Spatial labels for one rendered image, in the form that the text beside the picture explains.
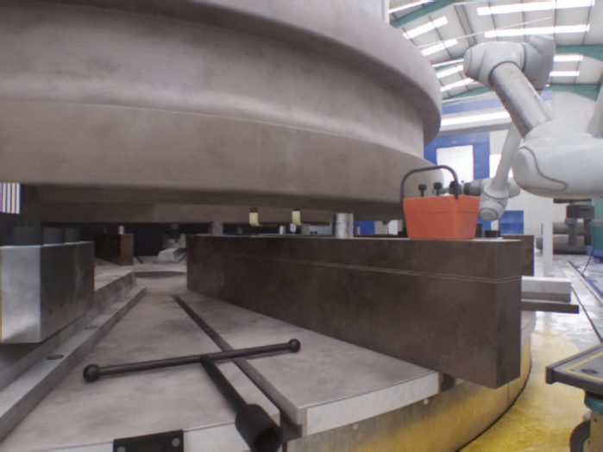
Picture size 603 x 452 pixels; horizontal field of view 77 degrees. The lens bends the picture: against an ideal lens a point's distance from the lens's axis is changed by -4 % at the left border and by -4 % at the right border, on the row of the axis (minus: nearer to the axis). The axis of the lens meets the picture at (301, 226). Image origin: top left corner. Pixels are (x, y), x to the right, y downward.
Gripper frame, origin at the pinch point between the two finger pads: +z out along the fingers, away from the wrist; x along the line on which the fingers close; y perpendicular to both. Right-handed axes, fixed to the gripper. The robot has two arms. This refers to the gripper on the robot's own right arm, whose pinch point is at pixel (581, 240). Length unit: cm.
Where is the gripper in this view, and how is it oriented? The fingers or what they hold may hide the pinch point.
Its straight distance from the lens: 177.3
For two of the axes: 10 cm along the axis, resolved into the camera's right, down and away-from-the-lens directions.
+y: 5.3, -0.1, -8.5
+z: 0.0, 10.0, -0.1
